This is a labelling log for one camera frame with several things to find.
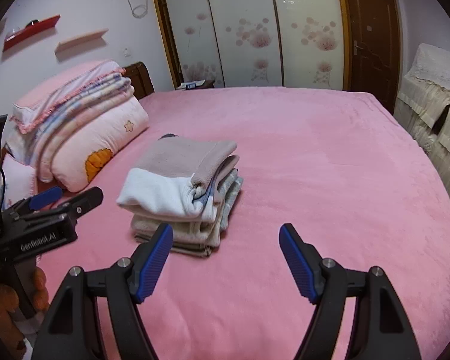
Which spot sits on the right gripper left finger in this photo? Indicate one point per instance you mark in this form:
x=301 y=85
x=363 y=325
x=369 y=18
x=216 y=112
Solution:
x=148 y=260

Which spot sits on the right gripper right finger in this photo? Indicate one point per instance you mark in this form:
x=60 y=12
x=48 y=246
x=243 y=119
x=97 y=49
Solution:
x=303 y=261

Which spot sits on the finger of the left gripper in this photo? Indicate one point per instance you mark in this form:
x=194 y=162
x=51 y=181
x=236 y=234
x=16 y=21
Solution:
x=82 y=203
x=38 y=201

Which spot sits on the striped knit children's sweater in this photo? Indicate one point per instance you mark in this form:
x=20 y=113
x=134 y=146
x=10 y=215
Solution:
x=177 y=179

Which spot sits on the person's left hand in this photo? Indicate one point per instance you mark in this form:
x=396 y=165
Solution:
x=11 y=337

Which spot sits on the pink pillow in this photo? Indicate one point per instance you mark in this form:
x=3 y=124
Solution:
x=20 y=181

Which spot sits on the striped folded garment at bottom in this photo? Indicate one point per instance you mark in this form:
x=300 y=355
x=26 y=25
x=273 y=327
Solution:
x=195 y=250

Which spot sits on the grey white fleece folded garment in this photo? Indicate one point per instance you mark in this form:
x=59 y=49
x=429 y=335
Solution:
x=200 y=234

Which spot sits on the striped folded blanket on top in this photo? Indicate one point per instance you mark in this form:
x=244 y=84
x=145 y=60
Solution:
x=59 y=98

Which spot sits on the items on bedside table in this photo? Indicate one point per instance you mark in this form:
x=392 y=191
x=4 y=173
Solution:
x=198 y=84

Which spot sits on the cream lace covered furniture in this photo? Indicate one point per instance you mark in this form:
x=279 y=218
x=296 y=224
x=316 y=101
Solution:
x=423 y=106

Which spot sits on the dark brown wooden door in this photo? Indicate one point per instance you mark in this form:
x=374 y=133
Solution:
x=375 y=49

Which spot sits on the floral sliding wardrobe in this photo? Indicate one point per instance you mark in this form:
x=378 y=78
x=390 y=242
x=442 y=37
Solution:
x=238 y=43

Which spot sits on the pink wall shelf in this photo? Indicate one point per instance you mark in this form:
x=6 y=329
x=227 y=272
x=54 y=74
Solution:
x=79 y=40

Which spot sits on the red wall shelf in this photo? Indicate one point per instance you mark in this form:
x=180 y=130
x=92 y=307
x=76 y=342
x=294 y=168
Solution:
x=38 y=26

